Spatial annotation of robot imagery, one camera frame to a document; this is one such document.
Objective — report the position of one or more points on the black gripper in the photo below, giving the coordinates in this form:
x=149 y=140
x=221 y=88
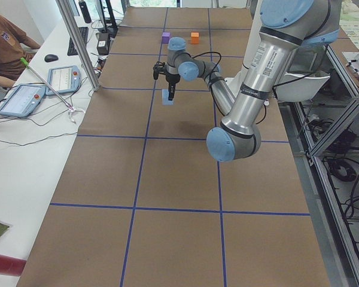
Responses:
x=171 y=78

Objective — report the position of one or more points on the light blue foam block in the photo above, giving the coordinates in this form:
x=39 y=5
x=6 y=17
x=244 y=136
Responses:
x=165 y=98

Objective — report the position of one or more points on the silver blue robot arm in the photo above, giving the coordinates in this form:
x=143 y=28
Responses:
x=285 y=26

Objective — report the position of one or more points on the purple foam block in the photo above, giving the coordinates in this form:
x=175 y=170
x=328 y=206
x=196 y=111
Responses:
x=166 y=37

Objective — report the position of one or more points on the orange foam block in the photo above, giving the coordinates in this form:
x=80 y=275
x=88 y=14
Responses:
x=194 y=38

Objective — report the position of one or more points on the blue tape strip lengthwise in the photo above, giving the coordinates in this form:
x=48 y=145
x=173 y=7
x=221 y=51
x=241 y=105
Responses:
x=132 y=218

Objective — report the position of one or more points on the black power adapter box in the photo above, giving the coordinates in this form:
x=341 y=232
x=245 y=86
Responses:
x=103 y=43

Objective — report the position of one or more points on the far blue teach pendant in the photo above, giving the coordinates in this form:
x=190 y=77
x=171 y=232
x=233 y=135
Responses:
x=64 y=79

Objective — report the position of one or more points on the blue teach pendant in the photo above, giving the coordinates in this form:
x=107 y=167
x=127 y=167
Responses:
x=23 y=100
x=64 y=79

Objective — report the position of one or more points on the brown paper table cover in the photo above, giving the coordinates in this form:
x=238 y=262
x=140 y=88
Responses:
x=268 y=232

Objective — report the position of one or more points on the black water bottle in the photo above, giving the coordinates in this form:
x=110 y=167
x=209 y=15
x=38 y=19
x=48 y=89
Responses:
x=85 y=11

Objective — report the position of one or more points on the black computer mouse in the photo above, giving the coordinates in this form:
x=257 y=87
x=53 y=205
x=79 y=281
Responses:
x=51 y=58

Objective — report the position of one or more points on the near blue teach pendant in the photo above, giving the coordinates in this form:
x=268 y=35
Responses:
x=23 y=100

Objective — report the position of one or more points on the person in brown shirt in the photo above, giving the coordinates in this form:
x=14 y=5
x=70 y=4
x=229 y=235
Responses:
x=11 y=51

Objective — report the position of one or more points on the red cylinder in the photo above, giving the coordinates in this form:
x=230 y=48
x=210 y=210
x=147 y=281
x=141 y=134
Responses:
x=11 y=266

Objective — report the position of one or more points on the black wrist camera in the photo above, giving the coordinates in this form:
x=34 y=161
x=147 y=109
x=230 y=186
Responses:
x=159 y=68

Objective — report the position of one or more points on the green handled grabber stick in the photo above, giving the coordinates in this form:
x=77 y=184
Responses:
x=71 y=109

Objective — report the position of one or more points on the aluminium frame post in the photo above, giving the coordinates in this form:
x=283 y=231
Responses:
x=74 y=33

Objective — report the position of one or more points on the aluminium side frame rail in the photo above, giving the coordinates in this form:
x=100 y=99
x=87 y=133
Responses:
x=326 y=137

